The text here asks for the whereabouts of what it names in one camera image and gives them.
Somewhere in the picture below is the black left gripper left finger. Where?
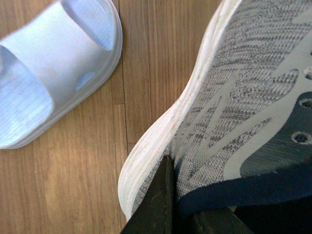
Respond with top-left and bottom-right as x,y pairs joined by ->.
121,156 -> 174,234

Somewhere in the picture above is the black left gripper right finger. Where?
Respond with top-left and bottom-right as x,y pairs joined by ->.
175,208 -> 251,234

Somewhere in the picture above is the grey knit sneaker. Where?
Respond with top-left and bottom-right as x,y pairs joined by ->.
118,0 -> 312,234

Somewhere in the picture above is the light blue slipper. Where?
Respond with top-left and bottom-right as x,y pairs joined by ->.
0,0 -> 122,149

